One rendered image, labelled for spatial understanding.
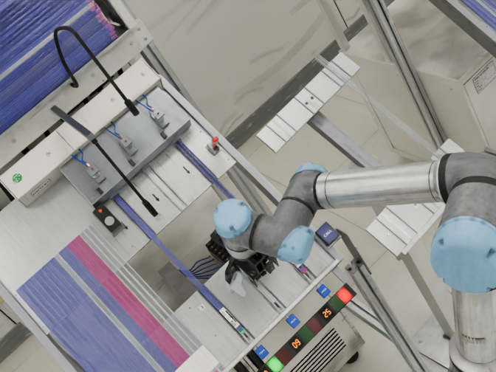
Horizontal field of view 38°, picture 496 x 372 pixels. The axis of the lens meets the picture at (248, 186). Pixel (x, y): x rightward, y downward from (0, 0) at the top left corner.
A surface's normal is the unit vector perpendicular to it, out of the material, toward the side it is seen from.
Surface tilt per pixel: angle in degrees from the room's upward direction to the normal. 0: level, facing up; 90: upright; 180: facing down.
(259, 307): 45
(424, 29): 0
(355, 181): 25
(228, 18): 90
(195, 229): 0
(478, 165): 10
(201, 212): 0
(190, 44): 90
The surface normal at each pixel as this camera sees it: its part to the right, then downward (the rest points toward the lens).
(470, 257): -0.43, 0.65
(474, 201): -0.32, -0.68
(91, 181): 0.01, -0.28
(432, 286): 0.55, 0.25
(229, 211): -0.17, -0.44
